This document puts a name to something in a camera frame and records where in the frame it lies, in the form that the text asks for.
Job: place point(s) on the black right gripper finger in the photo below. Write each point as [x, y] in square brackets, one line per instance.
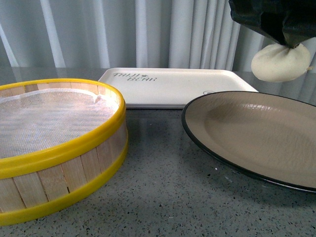
[300, 21]
[262, 16]

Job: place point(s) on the white steamed bun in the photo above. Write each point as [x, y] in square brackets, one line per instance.
[278, 63]

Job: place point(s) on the beige plate with black rim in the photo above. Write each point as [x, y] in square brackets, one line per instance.
[264, 136]

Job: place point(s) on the cream bear print tray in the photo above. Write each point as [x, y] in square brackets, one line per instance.
[156, 88]

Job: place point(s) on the grey pleated curtain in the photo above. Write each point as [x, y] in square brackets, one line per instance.
[195, 34]

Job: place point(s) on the yellow rimmed bamboo steamer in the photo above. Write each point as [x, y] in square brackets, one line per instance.
[43, 182]

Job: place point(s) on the white steamer gauze cloth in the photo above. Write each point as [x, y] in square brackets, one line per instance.
[42, 119]

